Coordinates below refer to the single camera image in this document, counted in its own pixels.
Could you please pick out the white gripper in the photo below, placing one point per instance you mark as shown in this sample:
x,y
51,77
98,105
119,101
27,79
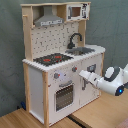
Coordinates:
x,y
90,77

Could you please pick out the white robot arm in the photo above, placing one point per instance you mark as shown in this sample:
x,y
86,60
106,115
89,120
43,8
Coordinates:
x,y
112,83

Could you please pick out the wooden toy kitchen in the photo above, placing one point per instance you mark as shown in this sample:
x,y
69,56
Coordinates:
x,y
40,84

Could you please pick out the white cabinet door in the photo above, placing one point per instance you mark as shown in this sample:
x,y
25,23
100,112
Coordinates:
x,y
87,92

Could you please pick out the red right stove knob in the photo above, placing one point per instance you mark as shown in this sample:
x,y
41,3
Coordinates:
x,y
74,69

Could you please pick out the red stove knob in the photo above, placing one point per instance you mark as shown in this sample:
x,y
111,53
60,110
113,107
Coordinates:
x,y
56,75
74,69

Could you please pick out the grey toy sink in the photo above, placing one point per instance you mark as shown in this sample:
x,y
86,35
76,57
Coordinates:
x,y
79,51

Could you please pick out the toy oven door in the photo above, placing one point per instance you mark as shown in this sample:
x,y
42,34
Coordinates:
x,y
64,96

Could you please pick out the red left stove knob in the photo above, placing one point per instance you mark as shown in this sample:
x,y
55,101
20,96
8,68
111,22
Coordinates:
x,y
56,75

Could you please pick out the black toy faucet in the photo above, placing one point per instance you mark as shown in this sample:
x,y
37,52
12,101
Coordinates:
x,y
75,38

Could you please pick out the black stovetop red burners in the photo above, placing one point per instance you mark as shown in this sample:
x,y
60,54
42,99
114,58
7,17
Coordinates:
x,y
52,59

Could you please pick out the grey curtain backdrop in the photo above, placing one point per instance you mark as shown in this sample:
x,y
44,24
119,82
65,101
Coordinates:
x,y
107,27

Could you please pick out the white toy microwave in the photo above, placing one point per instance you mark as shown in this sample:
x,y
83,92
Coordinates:
x,y
77,11

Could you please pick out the grey range hood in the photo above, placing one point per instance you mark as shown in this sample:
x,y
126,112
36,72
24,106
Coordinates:
x,y
48,18

